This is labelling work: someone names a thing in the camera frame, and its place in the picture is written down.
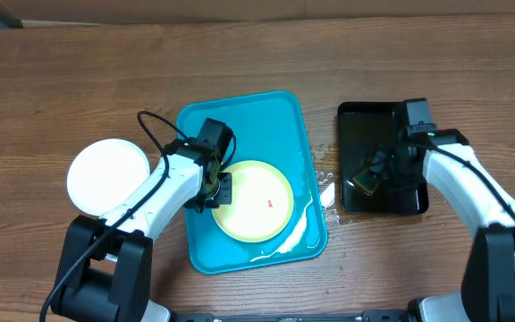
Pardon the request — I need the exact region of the green yellow sponge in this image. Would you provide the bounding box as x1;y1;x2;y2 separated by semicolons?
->
350;167;379;196

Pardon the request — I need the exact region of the black rectangular tray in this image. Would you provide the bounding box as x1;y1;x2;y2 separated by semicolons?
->
337;102;429;215

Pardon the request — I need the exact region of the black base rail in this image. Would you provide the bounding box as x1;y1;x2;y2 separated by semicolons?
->
170;309;418;322

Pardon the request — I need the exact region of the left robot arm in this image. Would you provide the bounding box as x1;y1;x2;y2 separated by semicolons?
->
39;138;236;321

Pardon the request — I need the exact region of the white plate front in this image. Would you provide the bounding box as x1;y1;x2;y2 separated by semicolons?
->
66;139;150;216

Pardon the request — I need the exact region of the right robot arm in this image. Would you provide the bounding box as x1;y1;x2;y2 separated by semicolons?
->
365;129;515;321

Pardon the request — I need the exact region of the teal plastic tray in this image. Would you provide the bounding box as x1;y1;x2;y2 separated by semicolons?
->
177;91;327;274

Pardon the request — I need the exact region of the light green plate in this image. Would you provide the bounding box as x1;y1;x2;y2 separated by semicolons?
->
212;160;294;243

